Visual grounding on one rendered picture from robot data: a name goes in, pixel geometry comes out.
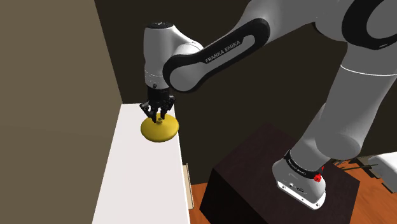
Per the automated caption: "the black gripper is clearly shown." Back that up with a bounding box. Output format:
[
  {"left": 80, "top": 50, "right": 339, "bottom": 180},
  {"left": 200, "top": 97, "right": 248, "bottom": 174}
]
[{"left": 139, "top": 87, "right": 176, "bottom": 123}]

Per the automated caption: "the squat yellow vase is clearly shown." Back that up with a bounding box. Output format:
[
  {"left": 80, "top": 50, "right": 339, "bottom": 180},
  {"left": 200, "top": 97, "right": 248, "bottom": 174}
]
[{"left": 140, "top": 113, "right": 180, "bottom": 143}]

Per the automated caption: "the white chest of drawers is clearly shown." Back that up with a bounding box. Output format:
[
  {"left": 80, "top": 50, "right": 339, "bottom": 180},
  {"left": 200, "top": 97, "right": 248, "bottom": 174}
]
[{"left": 92, "top": 103, "right": 195, "bottom": 224}]

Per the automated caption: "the dark robot stand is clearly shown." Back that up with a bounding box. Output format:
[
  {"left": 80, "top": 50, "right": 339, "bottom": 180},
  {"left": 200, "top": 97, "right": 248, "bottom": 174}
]
[{"left": 199, "top": 123, "right": 361, "bottom": 224}]

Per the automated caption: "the white furniture piece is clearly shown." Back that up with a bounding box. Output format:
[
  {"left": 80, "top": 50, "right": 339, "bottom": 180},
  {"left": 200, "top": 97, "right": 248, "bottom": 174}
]
[{"left": 366, "top": 151, "right": 397, "bottom": 193}]

